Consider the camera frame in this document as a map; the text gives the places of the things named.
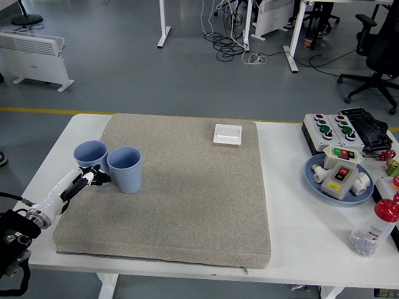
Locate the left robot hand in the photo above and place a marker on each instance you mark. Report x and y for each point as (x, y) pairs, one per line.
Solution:
(56, 196)

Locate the blue ribbed cup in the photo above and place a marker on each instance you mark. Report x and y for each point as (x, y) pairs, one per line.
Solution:
(90, 152)
(126, 180)

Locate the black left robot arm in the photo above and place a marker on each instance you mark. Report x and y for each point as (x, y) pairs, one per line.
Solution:
(15, 227)

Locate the black white shoe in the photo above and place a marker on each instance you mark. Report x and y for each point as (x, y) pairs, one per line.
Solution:
(324, 31)
(290, 22)
(2, 158)

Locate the white table leg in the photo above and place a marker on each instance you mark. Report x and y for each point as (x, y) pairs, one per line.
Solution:
(107, 285)
(332, 292)

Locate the grey-brown mat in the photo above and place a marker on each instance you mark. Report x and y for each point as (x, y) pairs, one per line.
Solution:
(187, 202)

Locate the white panel heater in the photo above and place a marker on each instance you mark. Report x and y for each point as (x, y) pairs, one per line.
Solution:
(274, 18)
(31, 59)

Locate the black fan stand base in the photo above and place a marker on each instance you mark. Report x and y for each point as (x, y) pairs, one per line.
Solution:
(27, 20)

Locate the white desk leg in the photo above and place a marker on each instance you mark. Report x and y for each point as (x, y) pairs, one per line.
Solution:
(163, 25)
(294, 37)
(247, 28)

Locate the blue plate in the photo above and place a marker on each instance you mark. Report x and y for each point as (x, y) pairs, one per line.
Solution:
(310, 179)

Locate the white pipe fitting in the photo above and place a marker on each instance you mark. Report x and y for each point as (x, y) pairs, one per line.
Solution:
(363, 183)
(319, 177)

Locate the grey four-button control box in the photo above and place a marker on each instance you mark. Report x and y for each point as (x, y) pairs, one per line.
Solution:
(313, 134)
(340, 134)

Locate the clear bottle red cap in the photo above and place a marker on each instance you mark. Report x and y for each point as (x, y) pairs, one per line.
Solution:
(371, 233)

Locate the white emergency stop box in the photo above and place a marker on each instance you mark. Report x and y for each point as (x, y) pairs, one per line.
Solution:
(385, 184)

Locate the brass valve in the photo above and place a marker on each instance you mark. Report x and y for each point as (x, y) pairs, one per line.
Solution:
(392, 167)

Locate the green box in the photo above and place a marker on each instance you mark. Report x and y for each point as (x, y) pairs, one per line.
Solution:
(386, 294)

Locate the black office chair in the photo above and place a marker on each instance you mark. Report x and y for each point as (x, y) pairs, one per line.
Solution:
(380, 59)

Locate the white wall switch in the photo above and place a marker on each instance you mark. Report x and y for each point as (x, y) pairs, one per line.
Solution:
(227, 134)

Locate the white three-button switch box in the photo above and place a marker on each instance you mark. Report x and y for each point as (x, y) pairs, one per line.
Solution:
(332, 162)

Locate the grey two-button switch box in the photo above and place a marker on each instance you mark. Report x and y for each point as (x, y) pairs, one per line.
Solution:
(338, 187)

